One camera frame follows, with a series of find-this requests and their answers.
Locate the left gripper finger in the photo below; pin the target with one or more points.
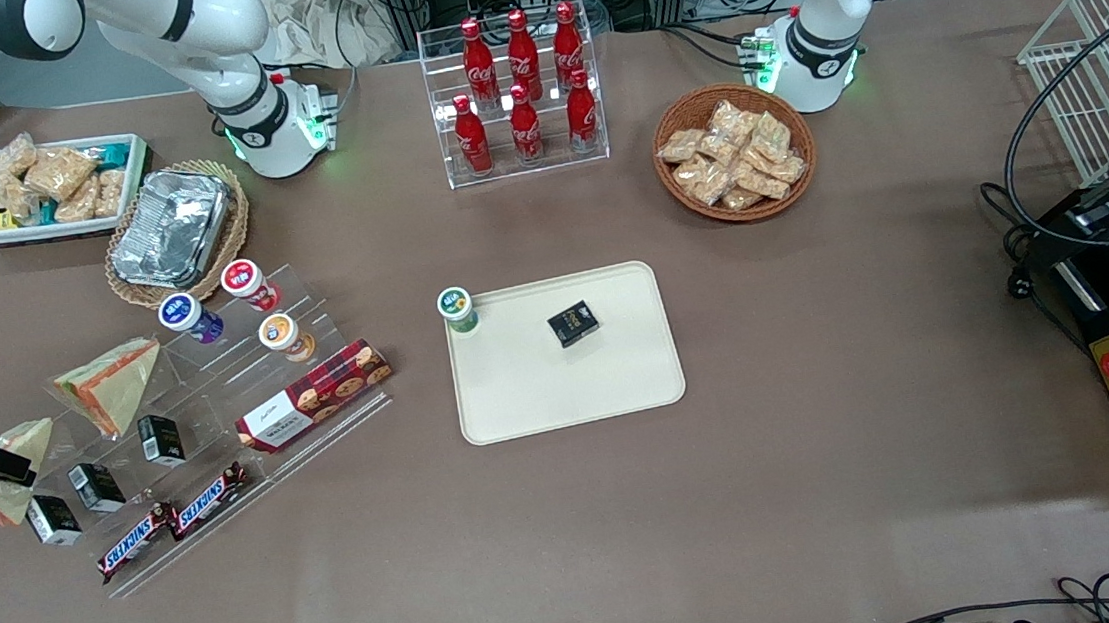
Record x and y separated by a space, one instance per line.
1103 208
1061 247

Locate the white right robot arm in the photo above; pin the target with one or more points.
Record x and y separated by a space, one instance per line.
220 50

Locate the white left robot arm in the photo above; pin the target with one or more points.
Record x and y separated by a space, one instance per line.
832 36

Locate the flat wicker tray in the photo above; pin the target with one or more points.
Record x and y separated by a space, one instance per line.
232 244

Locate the cream plastic tray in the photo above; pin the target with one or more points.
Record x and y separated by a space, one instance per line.
571 390

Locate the small black carton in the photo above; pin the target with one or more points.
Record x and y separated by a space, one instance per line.
573 324
96 487
161 438
53 520

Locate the snickers bar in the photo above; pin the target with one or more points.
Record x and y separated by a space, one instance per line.
210 500
136 542

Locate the clear acrylic stepped stand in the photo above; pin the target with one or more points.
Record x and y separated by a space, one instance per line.
220 391

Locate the white rectangular bin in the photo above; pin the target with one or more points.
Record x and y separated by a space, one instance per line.
56 231

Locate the blue lid yogurt cup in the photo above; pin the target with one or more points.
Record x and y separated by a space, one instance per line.
185 314

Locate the clear crispy snack packet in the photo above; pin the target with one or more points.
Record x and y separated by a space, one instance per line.
681 146
772 135
740 199
712 187
762 181
787 169
14 156
730 118
79 204
719 148
59 172
11 198
691 173
110 192

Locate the aluminium foil container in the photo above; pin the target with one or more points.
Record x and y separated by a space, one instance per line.
171 230

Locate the red lid yogurt cup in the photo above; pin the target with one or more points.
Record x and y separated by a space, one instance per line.
245 278

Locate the orange lid yogurt cup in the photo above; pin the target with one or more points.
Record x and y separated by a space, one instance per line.
281 333

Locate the red tartan cookie box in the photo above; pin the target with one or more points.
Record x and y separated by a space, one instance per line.
311 398

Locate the teal snack packet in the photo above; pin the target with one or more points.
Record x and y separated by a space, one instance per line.
113 152

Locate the round brown wicker basket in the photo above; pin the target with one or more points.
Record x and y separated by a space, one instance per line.
687 109

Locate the green lid yogurt cup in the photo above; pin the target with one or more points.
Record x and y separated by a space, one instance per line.
457 306

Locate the red cola bottle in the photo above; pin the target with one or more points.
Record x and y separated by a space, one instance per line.
472 140
525 128
523 53
583 116
479 67
568 44

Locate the clear acrylic bottle rack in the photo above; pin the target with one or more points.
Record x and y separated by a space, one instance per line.
552 166

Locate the crumpled beige cloth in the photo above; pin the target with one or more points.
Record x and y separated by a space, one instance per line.
319 26

